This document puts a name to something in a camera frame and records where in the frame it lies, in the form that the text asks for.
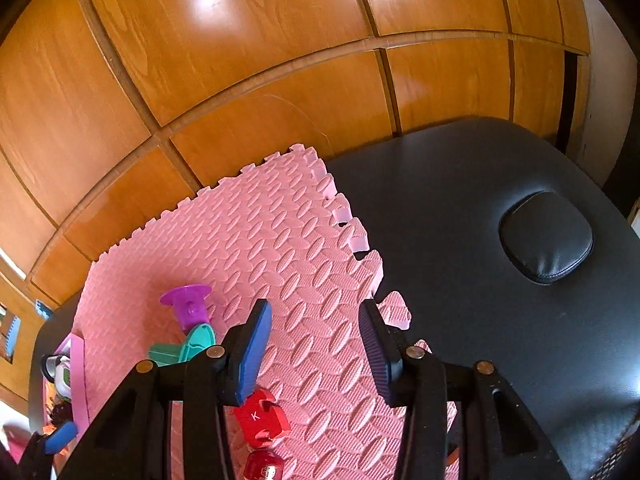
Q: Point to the dark purple toy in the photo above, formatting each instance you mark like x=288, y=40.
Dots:
x=60, y=412

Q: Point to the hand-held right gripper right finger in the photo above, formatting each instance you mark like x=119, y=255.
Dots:
x=375, y=355

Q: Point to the teal plastic toy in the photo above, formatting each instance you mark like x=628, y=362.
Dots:
x=195, y=340

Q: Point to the pink foam puzzle mat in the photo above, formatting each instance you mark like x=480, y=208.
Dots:
x=300, y=240

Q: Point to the red lettered toy block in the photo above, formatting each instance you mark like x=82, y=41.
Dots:
x=260, y=422

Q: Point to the black face hole cushion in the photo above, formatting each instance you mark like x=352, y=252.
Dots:
x=545, y=240

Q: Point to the blue foam puzzle mat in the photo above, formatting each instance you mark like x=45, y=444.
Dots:
x=44, y=308
x=12, y=335

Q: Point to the purple spool toy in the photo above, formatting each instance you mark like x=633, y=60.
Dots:
x=187, y=305

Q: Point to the black padded massage table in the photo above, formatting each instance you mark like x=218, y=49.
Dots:
x=450, y=210

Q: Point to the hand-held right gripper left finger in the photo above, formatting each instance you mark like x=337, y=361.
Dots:
x=255, y=355

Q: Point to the pink cardboard box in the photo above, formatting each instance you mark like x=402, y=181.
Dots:
x=79, y=390

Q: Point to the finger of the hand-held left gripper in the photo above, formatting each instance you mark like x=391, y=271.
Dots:
x=60, y=437

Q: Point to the white and green toy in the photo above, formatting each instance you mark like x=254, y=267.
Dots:
x=62, y=377

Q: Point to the shiny red toy block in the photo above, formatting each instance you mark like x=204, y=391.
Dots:
x=265, y=467

